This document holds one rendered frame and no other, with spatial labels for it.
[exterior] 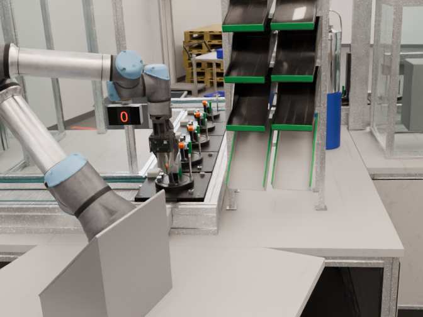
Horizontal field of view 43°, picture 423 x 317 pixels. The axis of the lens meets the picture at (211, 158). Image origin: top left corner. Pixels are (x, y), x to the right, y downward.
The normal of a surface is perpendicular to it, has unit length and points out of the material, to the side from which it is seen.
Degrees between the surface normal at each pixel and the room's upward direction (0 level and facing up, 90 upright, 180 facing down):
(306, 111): 25
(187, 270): 0
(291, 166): 45
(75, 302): 90
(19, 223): 90
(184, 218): 90
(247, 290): 0
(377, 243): 0
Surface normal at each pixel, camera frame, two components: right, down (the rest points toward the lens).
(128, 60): 0.22, -0.28
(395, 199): -0.11, 0.33
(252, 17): -0.16, -0.72
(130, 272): 0.90, 0.10
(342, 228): -0.04, -0.95
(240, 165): -0.23, -0.44
